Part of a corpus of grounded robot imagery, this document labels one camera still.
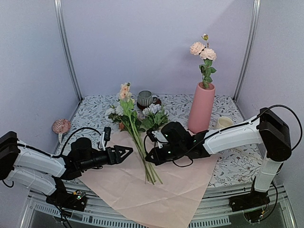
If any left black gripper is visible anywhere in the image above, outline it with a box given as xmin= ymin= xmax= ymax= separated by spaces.
xmin=80 ymin=145 xmax=133 ymax=171

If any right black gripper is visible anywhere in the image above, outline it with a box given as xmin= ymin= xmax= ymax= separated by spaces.
xmin=145 ymin=143 xmax=185 ymax=166

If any peach blossom flower stem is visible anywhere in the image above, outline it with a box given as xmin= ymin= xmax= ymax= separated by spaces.
xmin=118 ymin=82 xmax=163 ymax=185

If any pink wrapping paper sheet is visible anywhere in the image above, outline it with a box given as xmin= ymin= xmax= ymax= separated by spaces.
xmin=80 ymin=132 xmax=219 ymax=228

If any pink rose flower stem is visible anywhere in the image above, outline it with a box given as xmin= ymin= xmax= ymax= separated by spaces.
xmin=190 ymin=33 xmax=217 ymax=89

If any cream printed ribbon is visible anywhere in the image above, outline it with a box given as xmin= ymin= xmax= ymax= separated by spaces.
xmin=218 ymin=146 xmax=263 ymax=166

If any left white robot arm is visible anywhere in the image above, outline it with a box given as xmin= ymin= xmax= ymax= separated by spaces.
xmin=0 ymin=131 xmax=133 ymax=206

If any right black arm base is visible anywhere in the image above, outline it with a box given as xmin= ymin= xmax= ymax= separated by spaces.
xmin=229 ymin=188 xmax=270 ymax=223

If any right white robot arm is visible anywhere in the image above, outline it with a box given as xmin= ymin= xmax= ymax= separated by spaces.
xmin=145 ymin=108 xmax=292 ymax=207

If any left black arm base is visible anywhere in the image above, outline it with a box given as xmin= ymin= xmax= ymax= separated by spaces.
xmin=46 ymin=177 xmax=87 ymax=212

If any tall pink vase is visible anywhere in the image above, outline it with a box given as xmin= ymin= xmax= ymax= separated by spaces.
xmin=188 ymin=82 xmax=215 ymax=133

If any white blue hydrangea stem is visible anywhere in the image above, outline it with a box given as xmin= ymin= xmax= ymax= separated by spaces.
xmin=142 ymin=104 xmax=169 ymax=131

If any white flower stem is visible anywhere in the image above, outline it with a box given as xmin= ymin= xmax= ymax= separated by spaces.
xmin=105 ymin=104 xmax=128 ymax=123

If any floral patterned table mat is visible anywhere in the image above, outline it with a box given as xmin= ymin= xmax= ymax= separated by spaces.
xmin=55 ymin=95 xmax=261 ymax=188

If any striped grey ceramic cup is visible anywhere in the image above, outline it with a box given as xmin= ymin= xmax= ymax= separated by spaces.
xmin=137 ymin=90 xmax=153 ymax=107

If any pink patterned ball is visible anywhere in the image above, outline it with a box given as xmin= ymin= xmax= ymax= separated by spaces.
xmin=52 ymin=119 xmax=71 ymax=134

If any cream ceramic mug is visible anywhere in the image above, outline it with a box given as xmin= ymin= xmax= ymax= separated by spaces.
xmin=214 ymin=116 xmax=234 ymax=129

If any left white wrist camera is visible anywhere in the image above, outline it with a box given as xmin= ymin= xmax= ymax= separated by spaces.
xmin=97 ymin=127 xmax=111 ymax=151

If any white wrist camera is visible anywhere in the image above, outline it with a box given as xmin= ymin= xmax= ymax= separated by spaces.
xmin=97 ymin=127 xmax=111 ymax=151
xmin=146 ymin=129 xmax=169 ymax=148

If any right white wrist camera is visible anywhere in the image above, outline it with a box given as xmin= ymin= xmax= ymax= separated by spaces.
xmin=146 ymin=129 xmax=169 ymax=148

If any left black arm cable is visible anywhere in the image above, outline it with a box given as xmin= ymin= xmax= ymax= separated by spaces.
xmin=16 ymin=127 xmax=103 ymax=157

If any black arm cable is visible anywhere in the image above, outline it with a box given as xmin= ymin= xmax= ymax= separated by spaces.
xmin=16 ymin=127 xmax=103 ymax=157
xmin=258 ymin=104 xmax=300 ymax=152

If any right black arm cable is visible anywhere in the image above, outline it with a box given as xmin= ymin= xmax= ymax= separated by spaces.
xmin=258 ymin=104 xmax=300 ymax=152

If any left aluminium frame post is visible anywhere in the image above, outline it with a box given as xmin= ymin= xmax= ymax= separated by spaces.
xmin=54 ymin=0 xmax=83 ymax=102

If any aluminium frame post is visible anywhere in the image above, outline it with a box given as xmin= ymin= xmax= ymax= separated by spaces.
xmin=54 ymin=0 xmax=83 ymax=102
xmin=233 ymin=0 xmax=261 ymax=102

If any right aluminium frame post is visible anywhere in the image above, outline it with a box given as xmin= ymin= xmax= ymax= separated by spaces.
xmin=233 ymin=0 xmax=261 ymax=102

